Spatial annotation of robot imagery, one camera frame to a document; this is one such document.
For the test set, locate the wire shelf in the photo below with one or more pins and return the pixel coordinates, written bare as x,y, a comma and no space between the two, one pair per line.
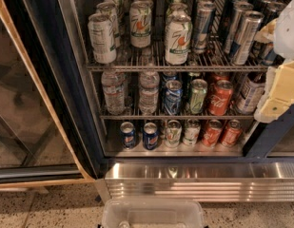
137,114
212,60

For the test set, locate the front left white can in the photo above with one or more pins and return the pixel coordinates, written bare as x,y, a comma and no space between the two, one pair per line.
101,38

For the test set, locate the pepsi can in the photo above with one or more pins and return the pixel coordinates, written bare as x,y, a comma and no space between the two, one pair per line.
150,136
128,135

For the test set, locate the front silver energy drink can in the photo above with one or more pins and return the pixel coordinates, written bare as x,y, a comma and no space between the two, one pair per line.
244,37

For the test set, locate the red Coca-Cola can middle shelf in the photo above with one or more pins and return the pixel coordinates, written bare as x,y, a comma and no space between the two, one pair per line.
220,97

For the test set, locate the left water bottle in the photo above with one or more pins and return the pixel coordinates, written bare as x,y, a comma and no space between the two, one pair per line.
113,88

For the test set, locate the left Pepsi can bottom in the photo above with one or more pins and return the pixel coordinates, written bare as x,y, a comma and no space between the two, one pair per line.
128,135

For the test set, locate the left Coca-Cola can bottom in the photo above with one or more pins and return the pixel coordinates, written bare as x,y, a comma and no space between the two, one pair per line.
212,133

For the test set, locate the front Red Bull can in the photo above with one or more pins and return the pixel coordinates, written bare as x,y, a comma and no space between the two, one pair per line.
267,54

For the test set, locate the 7up can bottom shelf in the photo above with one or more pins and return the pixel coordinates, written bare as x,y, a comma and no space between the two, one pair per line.
173,133

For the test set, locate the clear plastic bin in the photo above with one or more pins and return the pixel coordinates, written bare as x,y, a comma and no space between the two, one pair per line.
152,213

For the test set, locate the right Coca-Cola can bottom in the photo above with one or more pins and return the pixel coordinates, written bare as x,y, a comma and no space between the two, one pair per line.
232,132

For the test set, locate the coca-cola can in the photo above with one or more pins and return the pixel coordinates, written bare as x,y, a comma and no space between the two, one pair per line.
212,133
232,132

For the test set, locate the glass fridge door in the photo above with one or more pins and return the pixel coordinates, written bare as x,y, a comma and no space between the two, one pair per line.
47,132

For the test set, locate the top wire shelf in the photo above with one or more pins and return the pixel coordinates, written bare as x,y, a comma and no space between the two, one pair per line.
212,60

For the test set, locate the middle wire shelf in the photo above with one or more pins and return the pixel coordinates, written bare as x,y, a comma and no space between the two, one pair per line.
137,114

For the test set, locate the stainless fridge base grille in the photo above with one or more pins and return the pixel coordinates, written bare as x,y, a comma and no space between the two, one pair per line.
203,182

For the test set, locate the right Pepsi can bottom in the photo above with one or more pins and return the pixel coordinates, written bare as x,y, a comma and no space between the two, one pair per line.
150,136

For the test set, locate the green can middle shelf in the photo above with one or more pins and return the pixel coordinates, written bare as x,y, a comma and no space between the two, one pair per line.
197,95

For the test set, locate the white coffee bottle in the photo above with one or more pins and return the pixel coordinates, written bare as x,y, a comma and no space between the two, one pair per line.
251,92

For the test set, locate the blue Pepsi can middle shelf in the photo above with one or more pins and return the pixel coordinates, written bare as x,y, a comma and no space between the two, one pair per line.
173,97

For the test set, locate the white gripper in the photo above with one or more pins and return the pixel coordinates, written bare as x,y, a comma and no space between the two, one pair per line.
287,37

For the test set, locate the right water bottle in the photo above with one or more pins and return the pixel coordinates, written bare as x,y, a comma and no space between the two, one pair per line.
148,91

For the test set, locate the slim blue silver can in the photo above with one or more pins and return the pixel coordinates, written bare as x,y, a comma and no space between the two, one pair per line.
202,26

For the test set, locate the water bottle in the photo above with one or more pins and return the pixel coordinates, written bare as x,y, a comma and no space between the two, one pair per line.
148,91
113,88

